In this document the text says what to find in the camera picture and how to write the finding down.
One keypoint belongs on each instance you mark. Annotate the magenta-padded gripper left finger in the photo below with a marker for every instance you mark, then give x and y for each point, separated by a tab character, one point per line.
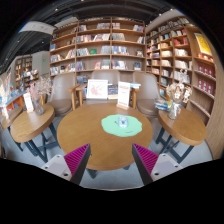
63	165

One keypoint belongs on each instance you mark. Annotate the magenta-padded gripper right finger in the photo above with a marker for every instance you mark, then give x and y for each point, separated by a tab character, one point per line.
160	165

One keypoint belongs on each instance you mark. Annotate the translucent light blue computer mouse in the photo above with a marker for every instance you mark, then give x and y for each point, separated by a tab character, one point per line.
122	122

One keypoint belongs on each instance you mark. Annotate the green wavy-edged mouse pad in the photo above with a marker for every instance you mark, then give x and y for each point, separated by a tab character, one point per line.
110	128

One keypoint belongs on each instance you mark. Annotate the round wooden side table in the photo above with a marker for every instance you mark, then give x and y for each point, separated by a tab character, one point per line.
11	119
31	123
183	126

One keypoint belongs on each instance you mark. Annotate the glass vase with beige flowers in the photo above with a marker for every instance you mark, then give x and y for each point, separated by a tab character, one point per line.
174	111

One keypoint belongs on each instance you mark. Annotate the stack of colourful books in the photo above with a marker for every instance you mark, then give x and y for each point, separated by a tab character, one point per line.
162	105

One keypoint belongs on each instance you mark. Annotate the small white table sign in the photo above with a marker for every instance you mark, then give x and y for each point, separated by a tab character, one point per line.
28	101

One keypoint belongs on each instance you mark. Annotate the brown upholstered wooden armchair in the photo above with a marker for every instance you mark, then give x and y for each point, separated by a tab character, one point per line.
61	91
105	74
146	91

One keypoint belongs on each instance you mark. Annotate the white sign on wooden base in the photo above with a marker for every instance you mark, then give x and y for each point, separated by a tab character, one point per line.
123	94

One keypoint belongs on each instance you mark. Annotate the white framed floral picture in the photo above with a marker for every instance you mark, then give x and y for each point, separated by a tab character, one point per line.
97	89

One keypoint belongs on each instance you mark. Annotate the light blue book stack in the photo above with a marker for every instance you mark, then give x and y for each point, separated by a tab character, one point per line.
135	85

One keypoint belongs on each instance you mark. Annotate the dark cover book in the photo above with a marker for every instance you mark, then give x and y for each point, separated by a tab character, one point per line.
112	91

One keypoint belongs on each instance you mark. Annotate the distant wooden bookshelf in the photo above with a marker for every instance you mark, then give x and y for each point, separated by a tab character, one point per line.
26	70

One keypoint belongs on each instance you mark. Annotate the curved wooden bookshelf with books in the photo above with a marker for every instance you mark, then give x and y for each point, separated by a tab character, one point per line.
185	56

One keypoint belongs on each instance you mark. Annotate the wide wooden bookshelf with books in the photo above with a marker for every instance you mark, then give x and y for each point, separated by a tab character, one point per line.
100	45

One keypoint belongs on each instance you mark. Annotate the white hanging ceiling panel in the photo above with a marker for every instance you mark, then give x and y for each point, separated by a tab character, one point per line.
36	27

